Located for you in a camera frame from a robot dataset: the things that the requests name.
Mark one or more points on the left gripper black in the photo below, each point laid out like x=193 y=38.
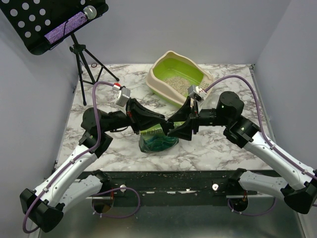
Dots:
x=136 y=114

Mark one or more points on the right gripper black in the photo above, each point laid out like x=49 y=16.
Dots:
x=194 y=119

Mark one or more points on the green litter bag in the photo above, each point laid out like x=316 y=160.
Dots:
x=156 y=143

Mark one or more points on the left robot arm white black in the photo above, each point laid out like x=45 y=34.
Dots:
x=43 y=205

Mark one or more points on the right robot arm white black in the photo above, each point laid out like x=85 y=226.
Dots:
x=294 y=186

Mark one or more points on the cat litter pile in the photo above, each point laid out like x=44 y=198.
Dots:
x=179 y=84

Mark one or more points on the green beige litter box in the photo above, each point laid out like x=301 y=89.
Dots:
x=171 y=76

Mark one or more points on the black music stand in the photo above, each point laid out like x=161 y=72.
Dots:
x=33 y=19

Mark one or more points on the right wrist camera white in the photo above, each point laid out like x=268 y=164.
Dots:
x=197 y=93

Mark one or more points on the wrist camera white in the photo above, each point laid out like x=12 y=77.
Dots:
x=123 y=94
x=197 y=93

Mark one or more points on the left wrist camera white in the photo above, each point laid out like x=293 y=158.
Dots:
x=123 y=94

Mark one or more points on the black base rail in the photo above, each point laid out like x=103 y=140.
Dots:
x=170 y=188

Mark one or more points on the microphone with purple handle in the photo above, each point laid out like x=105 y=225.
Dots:
x=89 y=13

